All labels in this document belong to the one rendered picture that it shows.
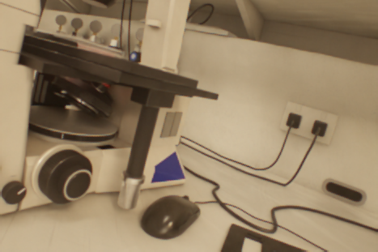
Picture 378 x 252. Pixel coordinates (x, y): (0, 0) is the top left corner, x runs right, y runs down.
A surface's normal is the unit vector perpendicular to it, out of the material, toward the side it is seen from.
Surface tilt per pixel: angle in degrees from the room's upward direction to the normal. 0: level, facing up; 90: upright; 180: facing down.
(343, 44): 90
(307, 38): 90
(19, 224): 0
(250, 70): 90
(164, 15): 100
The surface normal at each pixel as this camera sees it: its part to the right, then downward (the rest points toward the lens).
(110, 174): 0.64, 0.25
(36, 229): 0.27, -0.96
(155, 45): -0.53, 0.20
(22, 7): 0.84, 0.29
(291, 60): -0.47, -0.04
